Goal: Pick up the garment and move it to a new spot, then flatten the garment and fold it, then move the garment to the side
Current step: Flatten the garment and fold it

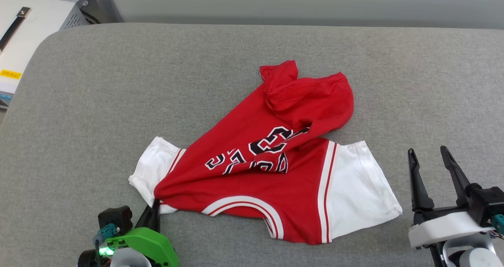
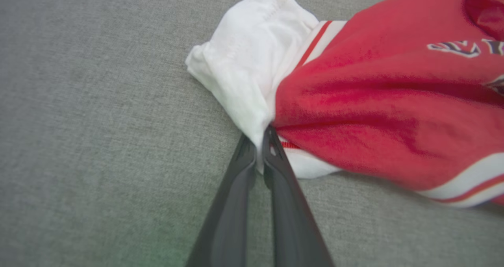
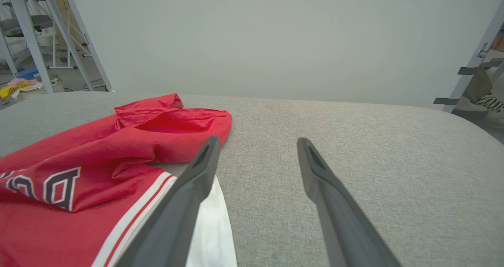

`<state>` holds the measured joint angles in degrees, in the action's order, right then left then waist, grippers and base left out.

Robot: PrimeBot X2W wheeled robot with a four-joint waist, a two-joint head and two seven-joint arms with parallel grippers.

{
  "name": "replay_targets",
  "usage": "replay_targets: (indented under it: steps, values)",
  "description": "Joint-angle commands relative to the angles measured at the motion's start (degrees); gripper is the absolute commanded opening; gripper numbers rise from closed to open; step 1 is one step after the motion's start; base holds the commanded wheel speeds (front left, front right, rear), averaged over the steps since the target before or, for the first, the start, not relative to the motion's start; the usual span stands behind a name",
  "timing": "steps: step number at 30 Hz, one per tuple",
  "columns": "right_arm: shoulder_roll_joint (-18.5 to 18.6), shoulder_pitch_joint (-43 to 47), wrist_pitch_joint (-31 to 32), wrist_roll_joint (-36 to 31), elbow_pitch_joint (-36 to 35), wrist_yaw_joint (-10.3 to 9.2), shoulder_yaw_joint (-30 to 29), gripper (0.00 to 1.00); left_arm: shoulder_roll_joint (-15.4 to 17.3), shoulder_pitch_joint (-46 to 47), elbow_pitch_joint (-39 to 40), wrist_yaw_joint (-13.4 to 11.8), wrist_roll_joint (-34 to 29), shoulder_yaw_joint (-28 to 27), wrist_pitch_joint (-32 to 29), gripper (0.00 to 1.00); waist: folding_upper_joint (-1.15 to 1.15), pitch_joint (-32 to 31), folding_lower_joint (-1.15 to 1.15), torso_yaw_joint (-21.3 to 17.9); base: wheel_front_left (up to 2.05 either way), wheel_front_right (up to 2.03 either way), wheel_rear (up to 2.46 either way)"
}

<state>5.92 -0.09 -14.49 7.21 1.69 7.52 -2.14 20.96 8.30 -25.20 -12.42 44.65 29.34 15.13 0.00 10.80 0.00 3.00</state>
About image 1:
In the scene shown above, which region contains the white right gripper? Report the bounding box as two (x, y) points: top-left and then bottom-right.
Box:
(407, 145), (497, 249)

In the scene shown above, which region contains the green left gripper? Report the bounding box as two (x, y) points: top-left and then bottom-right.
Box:
(104, 199), (179, 267)

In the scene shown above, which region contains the red and white basketball jersey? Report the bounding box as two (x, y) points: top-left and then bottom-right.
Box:
(128, 60), (403, 245)

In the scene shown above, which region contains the white equipment case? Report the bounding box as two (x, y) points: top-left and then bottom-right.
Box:
(0, 0), (89, 110)

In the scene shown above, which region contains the grey partition support leg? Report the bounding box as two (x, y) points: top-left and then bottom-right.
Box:
(87, 0), (124, 24)

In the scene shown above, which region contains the white partition panel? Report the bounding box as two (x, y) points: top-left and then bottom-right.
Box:
(98, 0), (504, 29)

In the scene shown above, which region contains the teal connector black cable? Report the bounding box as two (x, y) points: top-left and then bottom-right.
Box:
(94, 223), (120, 256)
(491, 215), (504, 240)

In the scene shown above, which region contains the black strap handle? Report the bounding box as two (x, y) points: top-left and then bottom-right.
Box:
(0, 7), (32, 51)

